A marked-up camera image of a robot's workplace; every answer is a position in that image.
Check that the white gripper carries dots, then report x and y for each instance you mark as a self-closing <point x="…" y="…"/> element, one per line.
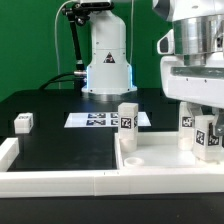
<point x="200" y="85"/>

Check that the white square table top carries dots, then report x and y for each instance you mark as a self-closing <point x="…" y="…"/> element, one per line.
<point x="158" y="150"/>

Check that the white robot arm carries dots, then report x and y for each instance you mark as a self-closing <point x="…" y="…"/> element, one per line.
<point x="192" y="63"/>

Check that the white marker sheet with tags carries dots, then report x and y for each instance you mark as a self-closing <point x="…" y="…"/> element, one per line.
<point x="94" y="119"/>

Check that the white U-shaped obstacle fence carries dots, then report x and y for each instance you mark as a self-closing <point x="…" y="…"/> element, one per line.
<point x="103" y="182"/>

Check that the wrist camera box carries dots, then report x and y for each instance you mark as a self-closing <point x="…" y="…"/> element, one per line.
<point x="165" y="46"/>

